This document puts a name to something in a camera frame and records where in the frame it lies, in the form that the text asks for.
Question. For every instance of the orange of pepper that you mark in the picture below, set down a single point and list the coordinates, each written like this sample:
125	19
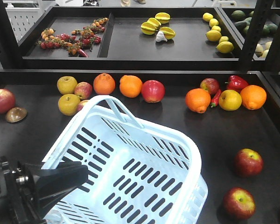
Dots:
197	100
253	97

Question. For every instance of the red apple upper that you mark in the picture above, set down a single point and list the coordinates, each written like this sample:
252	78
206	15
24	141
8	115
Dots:
248	163

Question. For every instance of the black wooden display stand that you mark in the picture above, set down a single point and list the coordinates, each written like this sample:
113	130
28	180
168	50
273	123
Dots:
218	134

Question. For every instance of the yellow round fruit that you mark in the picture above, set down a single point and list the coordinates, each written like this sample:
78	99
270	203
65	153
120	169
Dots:
230	100

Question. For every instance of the red apple far left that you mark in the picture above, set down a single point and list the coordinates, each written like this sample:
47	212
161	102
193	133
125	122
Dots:
7	100

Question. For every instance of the red yellow apple front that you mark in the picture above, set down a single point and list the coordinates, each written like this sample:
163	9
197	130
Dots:
239	203

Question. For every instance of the dark red apple rear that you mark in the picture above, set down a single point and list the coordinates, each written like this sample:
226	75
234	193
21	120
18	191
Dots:
210	85

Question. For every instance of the small pink apple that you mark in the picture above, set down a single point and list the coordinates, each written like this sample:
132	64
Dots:
83	90

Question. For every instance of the dark red apple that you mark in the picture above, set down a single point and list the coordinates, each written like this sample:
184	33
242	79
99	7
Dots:
210	85
81	105

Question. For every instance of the orange right of pepper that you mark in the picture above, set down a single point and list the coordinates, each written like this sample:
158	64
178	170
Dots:
253	97

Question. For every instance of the red chili pepper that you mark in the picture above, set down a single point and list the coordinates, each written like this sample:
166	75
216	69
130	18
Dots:
214	101

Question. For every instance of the orange leftmost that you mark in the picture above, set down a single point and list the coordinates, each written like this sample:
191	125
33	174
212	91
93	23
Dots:
104	84

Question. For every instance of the big red apple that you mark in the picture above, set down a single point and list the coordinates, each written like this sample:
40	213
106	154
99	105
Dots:
153	91

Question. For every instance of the red bell pepper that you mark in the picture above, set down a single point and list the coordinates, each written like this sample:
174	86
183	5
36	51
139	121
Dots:
236	83

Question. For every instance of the light blue plastic basket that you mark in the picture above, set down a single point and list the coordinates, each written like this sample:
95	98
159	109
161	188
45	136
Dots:
139	172

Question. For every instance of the orange left of pepper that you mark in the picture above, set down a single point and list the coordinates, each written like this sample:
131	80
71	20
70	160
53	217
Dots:
197	100

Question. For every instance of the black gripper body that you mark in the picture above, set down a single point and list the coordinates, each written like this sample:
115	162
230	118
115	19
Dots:
13	208

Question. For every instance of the white garlic bulb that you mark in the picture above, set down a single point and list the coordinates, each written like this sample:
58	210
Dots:
160	37

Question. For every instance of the dark red apple left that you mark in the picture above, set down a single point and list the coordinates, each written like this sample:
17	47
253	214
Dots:
81	105

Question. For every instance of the brown mushroom cap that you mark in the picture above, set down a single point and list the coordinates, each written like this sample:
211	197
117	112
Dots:
16	114

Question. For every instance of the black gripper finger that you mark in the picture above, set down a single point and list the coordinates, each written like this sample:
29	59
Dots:
42	189

